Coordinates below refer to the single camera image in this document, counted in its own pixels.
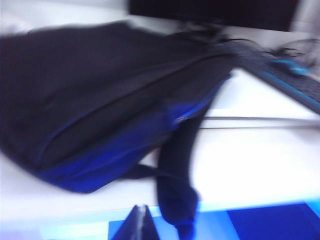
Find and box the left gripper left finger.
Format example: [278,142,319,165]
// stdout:
[115,204,146,240]

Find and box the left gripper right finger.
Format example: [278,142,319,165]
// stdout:
[142,204,165,240]

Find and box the dark blue backpack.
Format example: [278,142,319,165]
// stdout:
[0,19,238,240]

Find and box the white desk riser board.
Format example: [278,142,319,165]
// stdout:
[198,67,320,130]

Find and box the black and blue keyboard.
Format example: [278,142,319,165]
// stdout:
[234,41,320,114]

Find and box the black computer monitor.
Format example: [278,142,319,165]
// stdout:
[128,0,301,33]

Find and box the black cable bundle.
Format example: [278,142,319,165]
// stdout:
[268,37,320,68]

